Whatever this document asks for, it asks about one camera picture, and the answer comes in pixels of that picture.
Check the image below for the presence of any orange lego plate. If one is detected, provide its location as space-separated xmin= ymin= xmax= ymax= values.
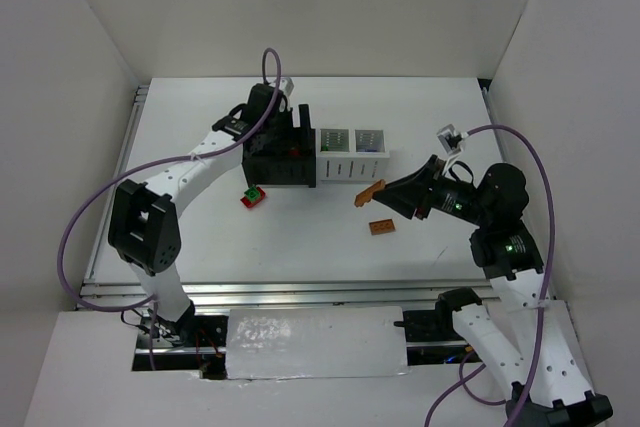
xmin=354 ymin=179 xmax=386 ymax=208

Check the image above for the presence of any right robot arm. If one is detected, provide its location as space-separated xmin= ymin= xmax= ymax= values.
xmin=372 ymin=156 xmax=613 ymax=426

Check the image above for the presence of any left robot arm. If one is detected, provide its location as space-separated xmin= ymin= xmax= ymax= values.
xmin=108 ymin=78 xmax=317 ymax=341

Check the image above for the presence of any black double container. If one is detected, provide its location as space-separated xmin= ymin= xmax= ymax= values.
xmin=242 ymin=134 xmax=316 ymax=188

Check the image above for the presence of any orange flat lego brick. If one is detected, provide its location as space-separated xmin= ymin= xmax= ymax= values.
xmin=369 ymin=219 xmax=396 ymax=236

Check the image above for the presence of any white double container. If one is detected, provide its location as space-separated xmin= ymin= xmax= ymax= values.
xmin=316 ymin=128 xmax=390 ymax=183

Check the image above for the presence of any green square lego brick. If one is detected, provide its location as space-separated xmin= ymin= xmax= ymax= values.
xmin=244 ymin=185 xmax=264 ymax=203

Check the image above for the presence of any red lego under green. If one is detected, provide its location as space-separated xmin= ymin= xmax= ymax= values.
xmin=240 ymin=185 xmax=266 ymax=209

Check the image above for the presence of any white foil covered plate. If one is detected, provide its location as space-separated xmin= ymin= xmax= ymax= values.
xmin=225 ymin=306 xmax=409 ymax=380

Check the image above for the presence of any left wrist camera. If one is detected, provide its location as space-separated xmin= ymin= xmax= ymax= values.
xmin=277 ymin=77 xmax=294 ymax=98

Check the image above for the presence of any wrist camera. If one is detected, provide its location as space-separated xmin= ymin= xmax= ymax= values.
xmin=277 ymin=77 xmax=294 ymax=98
xmin=436 ymin=124 xmax=468 ymax=157

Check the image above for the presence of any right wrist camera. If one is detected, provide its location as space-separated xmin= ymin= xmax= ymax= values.
xmin=436 ymin=124 xmax=468 ymax=157

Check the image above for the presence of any aluminium rail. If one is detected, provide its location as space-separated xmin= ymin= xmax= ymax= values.
xmin=74 ymin=279 xmax=501 ymax=311

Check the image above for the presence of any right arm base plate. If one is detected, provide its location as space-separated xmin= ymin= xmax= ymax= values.
xmin=394 ymin=310 xmax=460 ymax=344

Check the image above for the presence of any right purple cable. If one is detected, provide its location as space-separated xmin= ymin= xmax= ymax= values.
xmin=424 ymin=125 xmax=555 ymax=427

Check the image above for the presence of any purple cable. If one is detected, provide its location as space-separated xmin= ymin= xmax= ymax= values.
xmin=424 ymin=125 xmax=555 ymax=427
xmin=57 ymin=47 xmax=284 ymax=371

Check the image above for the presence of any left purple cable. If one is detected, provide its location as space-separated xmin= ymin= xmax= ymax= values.
xmin=57 ymin=47 xmax=284 ymax=371

